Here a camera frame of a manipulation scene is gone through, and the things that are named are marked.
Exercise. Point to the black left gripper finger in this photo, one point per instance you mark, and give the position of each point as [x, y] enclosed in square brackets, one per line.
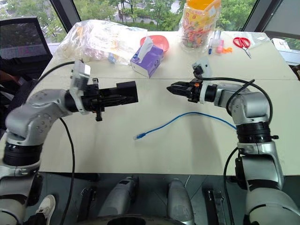
[114, 100]
[110, 92]

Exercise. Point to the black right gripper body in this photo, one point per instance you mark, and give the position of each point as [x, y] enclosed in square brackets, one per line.
[194, 91]

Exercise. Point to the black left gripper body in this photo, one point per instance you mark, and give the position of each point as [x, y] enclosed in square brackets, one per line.
[93, 100]

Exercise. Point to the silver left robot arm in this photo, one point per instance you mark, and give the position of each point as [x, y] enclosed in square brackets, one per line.
[35, 112]

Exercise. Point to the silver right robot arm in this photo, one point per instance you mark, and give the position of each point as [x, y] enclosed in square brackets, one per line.
[253, 103]

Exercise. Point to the purple tissue box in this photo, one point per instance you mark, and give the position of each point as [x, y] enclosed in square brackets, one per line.
[150, 61]

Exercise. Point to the white cardboard box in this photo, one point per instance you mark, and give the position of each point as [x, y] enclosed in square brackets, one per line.
[281, 44]

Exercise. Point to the small blue packet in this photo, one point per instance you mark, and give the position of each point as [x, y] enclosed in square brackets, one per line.
[111, 57]

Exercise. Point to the blue pen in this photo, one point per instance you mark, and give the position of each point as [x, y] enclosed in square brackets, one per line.
[210, 47]

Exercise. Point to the pink plastic bowl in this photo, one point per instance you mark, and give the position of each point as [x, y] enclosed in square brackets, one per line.
[160, 41]

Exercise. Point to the pink eraser blocks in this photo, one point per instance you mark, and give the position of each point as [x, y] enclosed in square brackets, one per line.
[220, 45]

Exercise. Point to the orange plastic clips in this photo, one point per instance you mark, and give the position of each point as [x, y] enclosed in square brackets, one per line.
[227, 50]

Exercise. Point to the clear plastic bag with packets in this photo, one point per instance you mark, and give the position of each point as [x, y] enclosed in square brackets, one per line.
[98, 37]

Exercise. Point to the bagged jar of colourful toys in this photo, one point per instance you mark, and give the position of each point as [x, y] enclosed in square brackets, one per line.
[197, 25]

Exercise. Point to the black mesh office chair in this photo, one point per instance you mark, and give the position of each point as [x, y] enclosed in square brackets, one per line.
[21, 42]

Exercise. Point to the grey rounded robot leg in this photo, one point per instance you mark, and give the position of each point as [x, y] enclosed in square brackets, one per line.
[119, 197]
[179, 201]

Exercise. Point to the white sneaker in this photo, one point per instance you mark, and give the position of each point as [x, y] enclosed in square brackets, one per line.
[47, 207]

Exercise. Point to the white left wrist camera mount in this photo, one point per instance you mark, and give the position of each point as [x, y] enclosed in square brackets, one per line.
[79, 77]

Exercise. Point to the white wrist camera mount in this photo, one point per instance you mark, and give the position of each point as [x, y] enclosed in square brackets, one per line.
[204, 64]
[79, 77]

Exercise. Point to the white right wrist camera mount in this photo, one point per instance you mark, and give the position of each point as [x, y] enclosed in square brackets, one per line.
[204, 64]

